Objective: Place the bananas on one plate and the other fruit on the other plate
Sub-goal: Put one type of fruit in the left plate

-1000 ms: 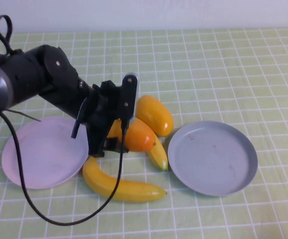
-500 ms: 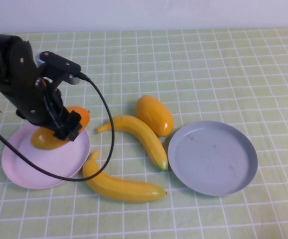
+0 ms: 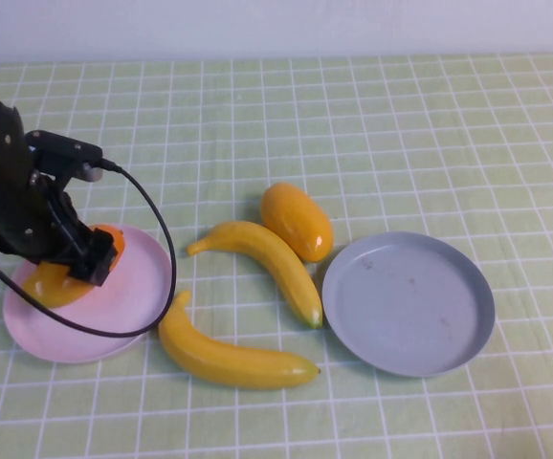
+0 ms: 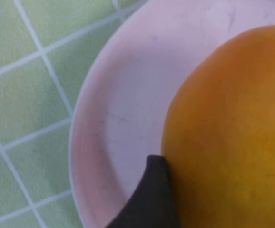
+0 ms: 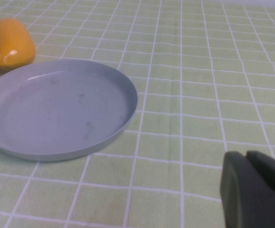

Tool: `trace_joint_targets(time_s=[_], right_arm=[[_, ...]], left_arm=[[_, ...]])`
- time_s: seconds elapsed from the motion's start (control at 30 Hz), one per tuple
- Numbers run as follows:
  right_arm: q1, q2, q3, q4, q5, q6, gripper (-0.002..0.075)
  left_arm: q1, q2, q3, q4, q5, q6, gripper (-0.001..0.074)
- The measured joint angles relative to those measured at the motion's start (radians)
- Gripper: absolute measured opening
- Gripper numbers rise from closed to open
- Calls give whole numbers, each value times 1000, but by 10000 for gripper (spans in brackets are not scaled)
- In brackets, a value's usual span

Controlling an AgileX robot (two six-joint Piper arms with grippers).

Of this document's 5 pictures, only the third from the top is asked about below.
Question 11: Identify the plain yellow-orange mango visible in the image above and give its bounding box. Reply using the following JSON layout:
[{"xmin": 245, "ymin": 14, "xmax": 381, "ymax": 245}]
[{"xmin": 259, "ymin": 182, "xmax": 334, "ymax": 265}]

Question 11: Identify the green checkered tablecloth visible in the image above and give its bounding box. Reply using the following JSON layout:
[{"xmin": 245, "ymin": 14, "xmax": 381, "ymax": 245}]
[{"xmin": 0, "ymin": 53, "xmax": 553, "ymax": 459}]

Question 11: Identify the pink round plate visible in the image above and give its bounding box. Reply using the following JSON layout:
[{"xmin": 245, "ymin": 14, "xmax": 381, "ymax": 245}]
[{"xmin": 2, "ymin": 224, "xmax": 175, "ymax": 364}]

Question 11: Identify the yellow plastic banana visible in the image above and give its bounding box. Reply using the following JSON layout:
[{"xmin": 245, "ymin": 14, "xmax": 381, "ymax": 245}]
[
  {"xmin": 187, "ymin": 220, "xmax": 324, "ymax": 330},
  {"xmin": 157, "ymin": 290, "xmax": 321, "ymax": 391}
]

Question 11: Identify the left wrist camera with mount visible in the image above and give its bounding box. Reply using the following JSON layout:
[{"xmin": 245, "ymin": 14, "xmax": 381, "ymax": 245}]
[{"xmin": 25, "ymin": 129, "xmax": 104, "ymax": 184}]

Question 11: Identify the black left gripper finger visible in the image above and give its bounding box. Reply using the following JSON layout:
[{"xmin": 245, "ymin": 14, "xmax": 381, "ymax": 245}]
[
  {"xmin": 89, "ymin": 228, "xmax": 118, "ymax": 263},
  {"xmin": 68, "ymin": 256, "xmax": 113, "ymax": 288}
]

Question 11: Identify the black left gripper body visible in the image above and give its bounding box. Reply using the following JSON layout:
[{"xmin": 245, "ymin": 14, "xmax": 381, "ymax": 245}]
[{"xmin": 0, "ymin": 99, "xmax": 91, "ymax": 270}]

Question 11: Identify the black left camera cable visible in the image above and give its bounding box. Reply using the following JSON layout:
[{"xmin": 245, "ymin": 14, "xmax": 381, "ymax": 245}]
[{"xmin": 0, "ymin": 159, "xmax": 178, "ymax": 339}]

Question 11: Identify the grey round plate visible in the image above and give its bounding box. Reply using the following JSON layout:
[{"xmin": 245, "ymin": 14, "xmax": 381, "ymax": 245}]
[{"xmin": 321, "ymin": 231, "xmax": 496, "ymax": 378}]

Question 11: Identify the mango with orange blush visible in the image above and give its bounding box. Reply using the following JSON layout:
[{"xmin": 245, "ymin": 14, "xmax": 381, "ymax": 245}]
[{"xmin": 21, "ymin": 223, "xmax": 127, "ymax": 309}]

